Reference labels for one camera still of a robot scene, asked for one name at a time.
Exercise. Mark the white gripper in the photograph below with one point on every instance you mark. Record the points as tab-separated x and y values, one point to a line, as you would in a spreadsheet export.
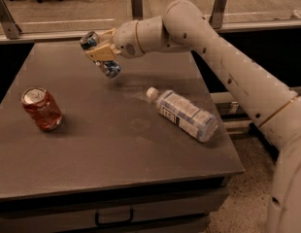
125	40

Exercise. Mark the blue silver redbull can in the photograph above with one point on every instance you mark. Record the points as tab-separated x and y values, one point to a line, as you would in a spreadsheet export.
109	68

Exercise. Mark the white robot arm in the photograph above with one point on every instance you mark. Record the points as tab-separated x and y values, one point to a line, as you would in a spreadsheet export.
273	107

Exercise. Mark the red soda can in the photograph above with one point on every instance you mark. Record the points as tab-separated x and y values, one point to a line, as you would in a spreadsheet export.
42	108

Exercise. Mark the clear plastic water bottle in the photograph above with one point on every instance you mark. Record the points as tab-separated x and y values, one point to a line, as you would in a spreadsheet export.
196	122

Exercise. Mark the grey table drawer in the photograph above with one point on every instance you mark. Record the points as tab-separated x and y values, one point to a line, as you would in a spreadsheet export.
181	212

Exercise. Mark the middle metal railing bracket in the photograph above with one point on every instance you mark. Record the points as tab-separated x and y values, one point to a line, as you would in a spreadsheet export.
137	9

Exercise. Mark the metal railing bracket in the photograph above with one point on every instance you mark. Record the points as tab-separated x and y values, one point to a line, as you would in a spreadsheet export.
216	19
11	30
137	9

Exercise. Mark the left metal railing bracket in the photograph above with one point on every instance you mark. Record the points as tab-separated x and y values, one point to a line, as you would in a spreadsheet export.
11	30

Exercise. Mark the right metal railing bracket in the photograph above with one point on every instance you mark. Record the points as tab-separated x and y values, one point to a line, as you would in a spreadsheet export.
216	19

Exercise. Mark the black drawer handle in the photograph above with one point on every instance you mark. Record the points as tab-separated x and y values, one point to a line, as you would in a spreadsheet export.
113	217

